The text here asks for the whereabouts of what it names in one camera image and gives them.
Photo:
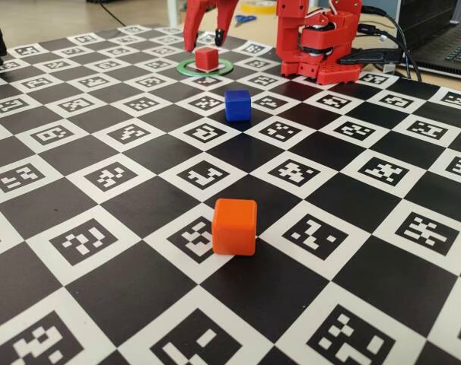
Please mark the blue scissors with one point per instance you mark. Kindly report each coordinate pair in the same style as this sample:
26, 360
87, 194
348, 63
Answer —
245, 18

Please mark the white post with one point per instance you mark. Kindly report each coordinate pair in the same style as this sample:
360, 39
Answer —
172, 11

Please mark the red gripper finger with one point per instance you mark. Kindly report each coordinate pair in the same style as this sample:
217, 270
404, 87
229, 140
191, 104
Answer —
192, 26
223, 19

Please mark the orange cube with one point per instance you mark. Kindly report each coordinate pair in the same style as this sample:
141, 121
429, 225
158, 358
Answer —
234, 228

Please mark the blue cube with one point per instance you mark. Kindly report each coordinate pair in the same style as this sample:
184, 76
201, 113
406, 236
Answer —
237, 106

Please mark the black laptop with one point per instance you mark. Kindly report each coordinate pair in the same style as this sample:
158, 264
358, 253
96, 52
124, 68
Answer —
436, 38

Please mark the black white marker board mat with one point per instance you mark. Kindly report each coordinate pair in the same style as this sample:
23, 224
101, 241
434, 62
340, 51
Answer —
139, 190

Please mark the yellow tape roll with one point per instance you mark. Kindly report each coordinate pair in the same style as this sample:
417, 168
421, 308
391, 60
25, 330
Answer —
247, 7

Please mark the black flat adapter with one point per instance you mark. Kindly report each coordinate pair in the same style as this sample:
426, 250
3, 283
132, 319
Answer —
371, 57

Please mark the red cube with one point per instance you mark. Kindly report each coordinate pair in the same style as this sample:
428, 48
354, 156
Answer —
206, 59

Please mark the small beige block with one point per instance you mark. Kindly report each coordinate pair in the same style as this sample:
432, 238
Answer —
388, 68

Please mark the red robot arm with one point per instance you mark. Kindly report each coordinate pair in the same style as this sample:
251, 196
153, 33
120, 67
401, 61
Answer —
291, 38

